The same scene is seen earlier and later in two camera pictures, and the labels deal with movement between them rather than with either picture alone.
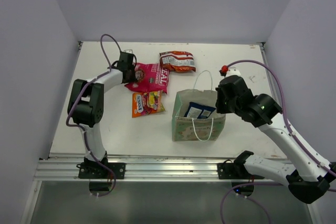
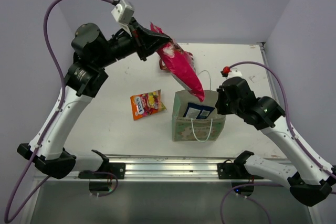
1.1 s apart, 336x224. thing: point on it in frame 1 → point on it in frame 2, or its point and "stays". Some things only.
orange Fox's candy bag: [144, 103] stays
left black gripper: [133, 77] → [145, 41]
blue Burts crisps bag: [198, 110] stays
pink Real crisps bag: [150, 77] → [180, 64]
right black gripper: [220, 108] stays
